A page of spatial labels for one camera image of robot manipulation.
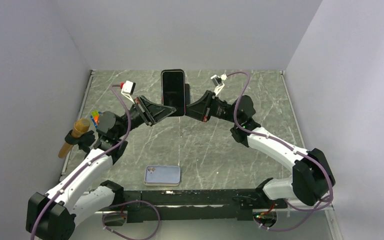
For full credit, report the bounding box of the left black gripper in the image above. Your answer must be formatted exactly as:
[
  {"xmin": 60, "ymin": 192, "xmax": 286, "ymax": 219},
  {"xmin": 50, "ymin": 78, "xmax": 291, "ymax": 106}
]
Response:
[{"xmin": 116, "ymin": 95, "xmax": 177, "ymax": 139}]

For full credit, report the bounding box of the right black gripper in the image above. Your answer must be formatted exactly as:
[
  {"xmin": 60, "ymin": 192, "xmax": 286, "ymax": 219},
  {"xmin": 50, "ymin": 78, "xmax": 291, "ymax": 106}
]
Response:
[{"xmin": 180, "ymin": 89, "xmax": 241, "ymax": 124}]

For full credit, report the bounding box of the black phone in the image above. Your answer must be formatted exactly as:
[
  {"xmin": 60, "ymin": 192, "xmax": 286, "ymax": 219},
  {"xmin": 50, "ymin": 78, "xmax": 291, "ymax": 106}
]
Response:
[{"xmin": 160, "ymin": 69, "xmax": 186, "ymax": 117}]

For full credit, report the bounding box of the white phone case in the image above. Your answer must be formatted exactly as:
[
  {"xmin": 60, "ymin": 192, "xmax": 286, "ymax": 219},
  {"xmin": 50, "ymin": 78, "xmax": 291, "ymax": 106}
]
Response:
[{"xmin": 144, "ymin": 181, "xmax": 180, "ymax": 187}]

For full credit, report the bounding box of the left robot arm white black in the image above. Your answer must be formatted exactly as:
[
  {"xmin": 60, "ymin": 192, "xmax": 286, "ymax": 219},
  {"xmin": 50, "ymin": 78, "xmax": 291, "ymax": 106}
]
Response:
[{"xmin": 26, "ymin": 96, "xmax": 176, "ymax": 240}]

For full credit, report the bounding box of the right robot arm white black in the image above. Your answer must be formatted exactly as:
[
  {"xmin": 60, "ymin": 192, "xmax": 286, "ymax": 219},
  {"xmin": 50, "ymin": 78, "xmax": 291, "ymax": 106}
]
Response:
[{"xmin": 185, "ymin": 90, "xmax": 336, "ymax": 208}]

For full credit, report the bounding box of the orange blue toy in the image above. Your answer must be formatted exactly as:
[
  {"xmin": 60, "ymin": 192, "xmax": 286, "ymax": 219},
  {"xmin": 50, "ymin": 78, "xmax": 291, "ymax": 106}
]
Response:
[{"xmin": 90, "ymin": 110, "xmax": 102, "ymax": 129}]

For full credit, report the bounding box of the wooden mallet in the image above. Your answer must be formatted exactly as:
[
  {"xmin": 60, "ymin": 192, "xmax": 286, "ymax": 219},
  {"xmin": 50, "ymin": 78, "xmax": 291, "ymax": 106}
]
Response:
[{"xmin": 58, "ymin": 118, "xmax": 90, "ymax": 159}]

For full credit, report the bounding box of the black round stand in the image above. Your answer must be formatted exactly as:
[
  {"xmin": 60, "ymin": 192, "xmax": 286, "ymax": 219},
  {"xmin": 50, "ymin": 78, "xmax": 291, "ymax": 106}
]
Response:
[{"xmin": 64, "ymin": 130, "xmax": 96, "ymax": 153}]

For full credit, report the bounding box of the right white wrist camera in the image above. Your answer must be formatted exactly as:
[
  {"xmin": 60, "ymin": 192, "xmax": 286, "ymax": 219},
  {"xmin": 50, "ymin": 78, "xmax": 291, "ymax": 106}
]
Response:
[{"xmin": 210, "ymin": 74, "xmax": 228, "ymax": 97}]

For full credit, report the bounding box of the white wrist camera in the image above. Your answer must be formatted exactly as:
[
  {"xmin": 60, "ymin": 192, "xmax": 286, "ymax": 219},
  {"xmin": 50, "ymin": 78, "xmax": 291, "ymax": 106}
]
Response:
[
  {"xmin": 210, "ymin": 74, "xmax": 228, "ymax": 97},
  {"xmin": 120, "ymin": 80, "xmax": 136, "ymax": 103}
]

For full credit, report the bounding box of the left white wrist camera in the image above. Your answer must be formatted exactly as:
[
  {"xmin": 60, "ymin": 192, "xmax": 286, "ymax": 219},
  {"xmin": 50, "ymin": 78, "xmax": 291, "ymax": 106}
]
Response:
[{"xmin": 120, "ymin": 80, "xmax": 136, "ymax": 103}]

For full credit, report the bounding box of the black base frame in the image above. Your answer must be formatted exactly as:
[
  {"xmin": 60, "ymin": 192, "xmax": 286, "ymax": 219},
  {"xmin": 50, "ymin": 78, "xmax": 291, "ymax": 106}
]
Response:
[{"xmin": 101, "ymin": 188, "xmax": 287, "ymax": 223}]

